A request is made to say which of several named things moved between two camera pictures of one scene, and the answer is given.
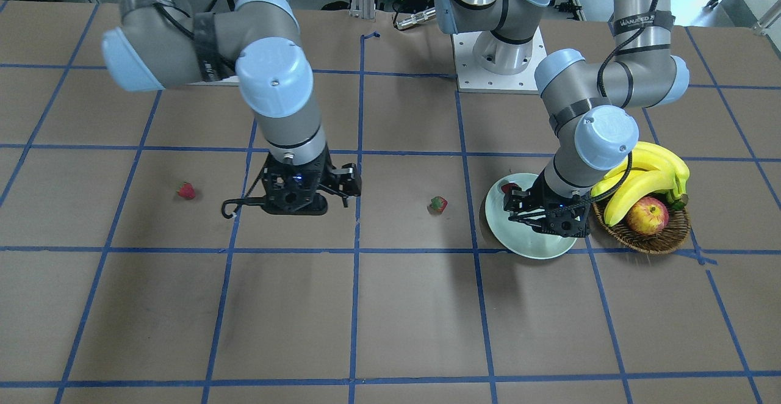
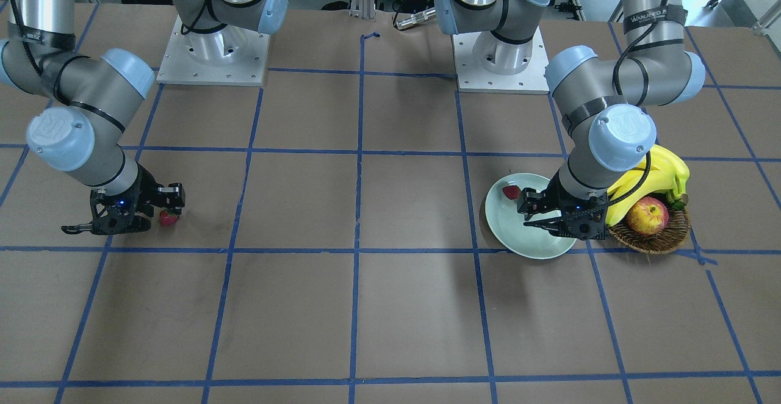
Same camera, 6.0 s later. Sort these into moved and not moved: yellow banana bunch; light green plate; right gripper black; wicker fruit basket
Moved: right gripper black
Not moved: light green plate; wicker fruit basket; yellow banana bunch
